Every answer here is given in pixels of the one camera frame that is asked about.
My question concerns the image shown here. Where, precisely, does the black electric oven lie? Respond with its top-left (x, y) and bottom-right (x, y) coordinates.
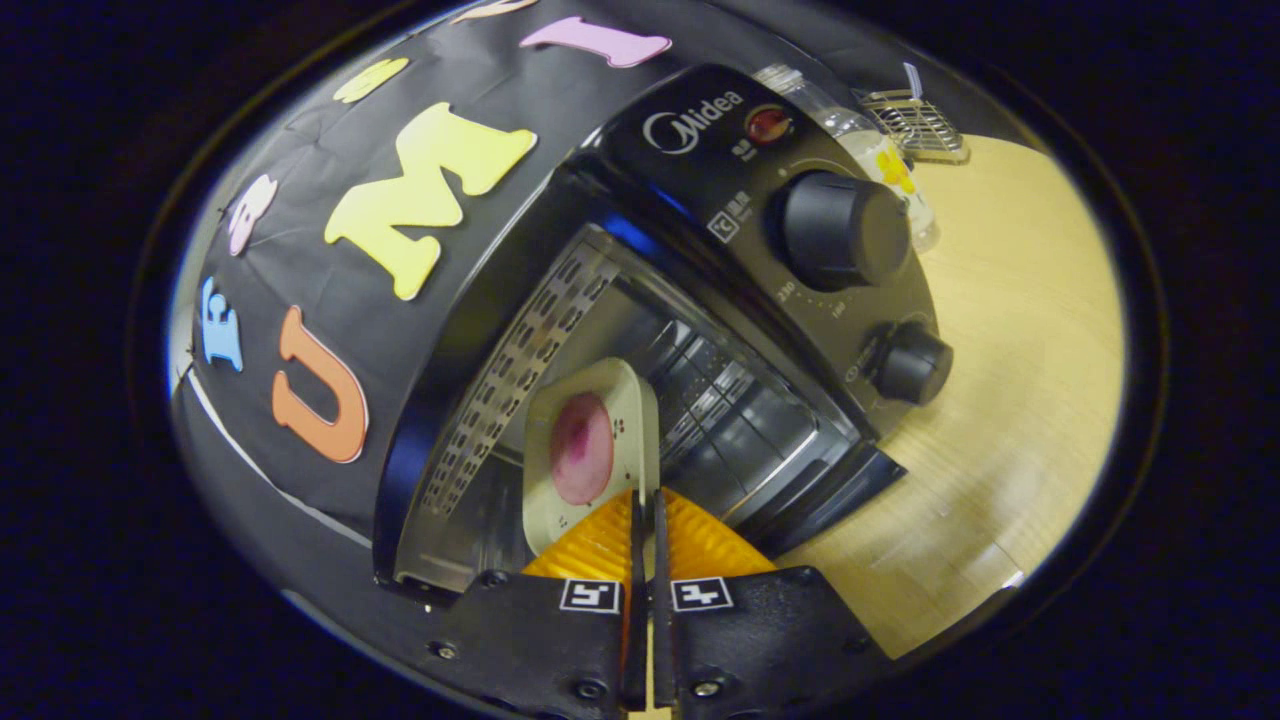
top-left (372, 63), bottom-right (956, 601)

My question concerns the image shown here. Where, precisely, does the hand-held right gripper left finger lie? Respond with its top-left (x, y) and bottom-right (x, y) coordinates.
top-left (430, 488), bottom-right (647, 719)

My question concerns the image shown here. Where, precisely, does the metal wire holder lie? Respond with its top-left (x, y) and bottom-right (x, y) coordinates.
top-left (855, 88), bottom-right (971, 166)

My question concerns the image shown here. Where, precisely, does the pink round food slice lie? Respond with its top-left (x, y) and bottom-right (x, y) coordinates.
top-left (549, 392), bottom-right (616, 506)

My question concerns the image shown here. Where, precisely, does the white square plate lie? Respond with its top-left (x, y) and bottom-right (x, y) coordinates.
top-left (522, 358), bottom-right (662, 557)

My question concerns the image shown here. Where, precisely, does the clear glass bottle yellow label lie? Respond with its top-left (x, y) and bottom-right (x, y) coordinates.
top-left (755, 63), bottom-right (941, 253)

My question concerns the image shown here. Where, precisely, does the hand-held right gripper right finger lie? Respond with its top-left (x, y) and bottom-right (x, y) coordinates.
top-left (650, 487), bottom-right (893, 719)

